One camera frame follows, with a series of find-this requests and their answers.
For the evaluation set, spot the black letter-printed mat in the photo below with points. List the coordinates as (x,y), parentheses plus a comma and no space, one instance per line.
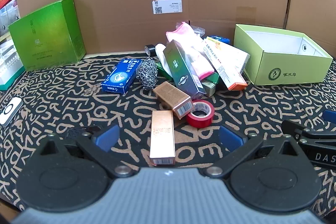
(78,108)

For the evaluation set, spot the red tape roll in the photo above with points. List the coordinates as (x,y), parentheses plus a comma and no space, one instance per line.
(200,113)

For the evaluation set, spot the black tape roll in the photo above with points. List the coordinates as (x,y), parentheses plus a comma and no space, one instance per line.
(150,49)

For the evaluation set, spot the small dark green box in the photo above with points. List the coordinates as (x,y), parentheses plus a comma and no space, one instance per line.
(164,70)

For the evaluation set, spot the blue glove box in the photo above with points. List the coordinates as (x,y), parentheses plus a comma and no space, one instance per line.
(119,77)

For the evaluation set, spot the tall dark green box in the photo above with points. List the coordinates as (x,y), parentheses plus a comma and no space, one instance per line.
(181,69)

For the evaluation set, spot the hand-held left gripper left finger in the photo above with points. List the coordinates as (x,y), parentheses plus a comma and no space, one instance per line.
(107,136)

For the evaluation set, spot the white glove with pink cuff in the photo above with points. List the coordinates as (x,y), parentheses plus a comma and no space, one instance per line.
(181,31)
(202,66)

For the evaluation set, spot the large green gift box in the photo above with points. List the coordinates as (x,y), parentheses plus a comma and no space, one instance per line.
(44,35)

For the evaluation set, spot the blue plastic candy container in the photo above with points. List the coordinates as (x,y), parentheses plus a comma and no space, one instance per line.
(220,39)

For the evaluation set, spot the steel wool scrubber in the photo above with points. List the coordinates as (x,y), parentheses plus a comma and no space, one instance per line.
(147,71)

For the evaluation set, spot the white bottle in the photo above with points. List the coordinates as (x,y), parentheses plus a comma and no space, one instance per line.
(160,52)

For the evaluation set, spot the green carton with red print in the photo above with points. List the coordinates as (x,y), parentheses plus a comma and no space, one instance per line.
(210,85)

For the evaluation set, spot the small white rounded device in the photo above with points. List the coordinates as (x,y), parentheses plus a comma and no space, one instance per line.
(10,110)

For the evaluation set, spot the yellow white medicine box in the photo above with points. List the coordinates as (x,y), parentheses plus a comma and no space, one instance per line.
(240,56)

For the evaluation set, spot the white orange medicine box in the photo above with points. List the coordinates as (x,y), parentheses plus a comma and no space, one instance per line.
(223,69)

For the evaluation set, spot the clear bag of toothpicks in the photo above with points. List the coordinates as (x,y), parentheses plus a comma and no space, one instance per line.
(198,31)

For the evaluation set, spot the copper brown carton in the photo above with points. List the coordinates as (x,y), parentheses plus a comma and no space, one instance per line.
(162,134)
(173,98)

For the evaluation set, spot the white shipping label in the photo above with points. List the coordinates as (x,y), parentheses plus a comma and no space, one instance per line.
(167,6)

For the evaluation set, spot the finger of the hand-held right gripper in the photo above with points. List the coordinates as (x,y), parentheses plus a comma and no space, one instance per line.
(296,129)
(330,116)

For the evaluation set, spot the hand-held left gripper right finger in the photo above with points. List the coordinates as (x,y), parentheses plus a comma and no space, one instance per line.
(231,138)

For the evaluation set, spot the light green cardboard box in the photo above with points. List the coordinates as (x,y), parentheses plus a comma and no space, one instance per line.
(283,66)

